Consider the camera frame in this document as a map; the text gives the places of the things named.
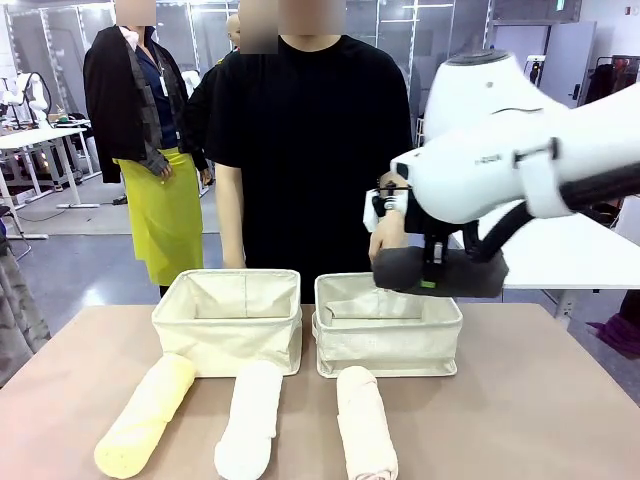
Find gray towel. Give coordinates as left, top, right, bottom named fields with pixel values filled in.
left=372, top=244, right=510, bottom=300

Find large white table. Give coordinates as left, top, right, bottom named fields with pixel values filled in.
left=449, top=204, right=640, bottom=321

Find small white background robot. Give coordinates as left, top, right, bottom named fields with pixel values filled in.
left=9, top=71, right=53, bottom=126

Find gray door with handle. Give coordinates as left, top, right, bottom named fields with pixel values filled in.
left=540, top=20, right=598, bottom=110

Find white height-adjustable desk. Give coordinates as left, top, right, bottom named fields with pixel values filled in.
left=0, top=126, right=103, bottom=241

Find gray fuzzy cloth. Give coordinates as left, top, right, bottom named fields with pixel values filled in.
left=0, top=238, right=52, bottom=389

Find person in black t-shirt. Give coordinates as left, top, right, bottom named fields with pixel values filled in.
left=203, top=0, right=416, bottom=304

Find cream fabric basket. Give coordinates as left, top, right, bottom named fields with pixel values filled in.
left=151, top=268, right=304, bottom=379
left=312, top=272, right=464, bottom=379

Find purple cloth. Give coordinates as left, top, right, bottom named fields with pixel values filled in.
left=585, top=289, right=640, bottom=360

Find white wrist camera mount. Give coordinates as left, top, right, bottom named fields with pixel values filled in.
left=363, top=189, right=384, bottom=233

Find person's right forearm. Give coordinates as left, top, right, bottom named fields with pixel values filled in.
left=215, top=162, right=248, bottom=270

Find white rolled towel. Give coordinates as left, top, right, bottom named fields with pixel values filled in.
left=213, top=360, right=284, bottom=480

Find bald person in black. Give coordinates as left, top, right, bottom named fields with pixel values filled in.
left=215, top=13, right=242, bottom=69

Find person's left hand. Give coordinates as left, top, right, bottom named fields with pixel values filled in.
left=368, top=213, right=411, bottom=264

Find black clothes rack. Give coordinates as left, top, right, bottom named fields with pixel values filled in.
left=583, top=54, right=640, bottom=107

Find pink rolled towel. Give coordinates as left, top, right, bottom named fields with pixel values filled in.
left=335, top=365, right=400, bottom=480

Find yellow towel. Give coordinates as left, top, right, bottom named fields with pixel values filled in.
left=93, top=352, right=197, bottom=478

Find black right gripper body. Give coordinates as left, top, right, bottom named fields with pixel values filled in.
left=403, top=197, right=482, bottom=261

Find person in yellow apron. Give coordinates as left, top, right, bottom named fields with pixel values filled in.
left=82, top=0, right=210, bottom=300

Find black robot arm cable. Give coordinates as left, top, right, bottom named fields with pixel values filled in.
left=462, top=198, right=534, bottom=265

